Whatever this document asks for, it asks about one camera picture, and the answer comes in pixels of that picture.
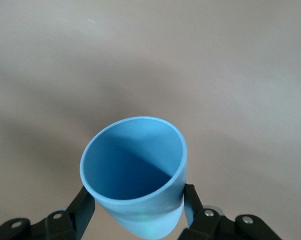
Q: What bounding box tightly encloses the blue plastic cup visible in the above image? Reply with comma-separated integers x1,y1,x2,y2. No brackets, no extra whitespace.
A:
79,115,189,240

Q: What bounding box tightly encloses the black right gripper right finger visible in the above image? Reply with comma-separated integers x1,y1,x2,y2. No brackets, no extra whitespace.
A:
177,183,283,240

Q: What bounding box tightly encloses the brown table cloth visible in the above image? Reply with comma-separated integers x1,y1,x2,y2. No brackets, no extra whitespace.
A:
0,0,301,240

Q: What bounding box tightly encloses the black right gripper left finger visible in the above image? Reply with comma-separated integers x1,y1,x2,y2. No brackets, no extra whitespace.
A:
0,186,96,240

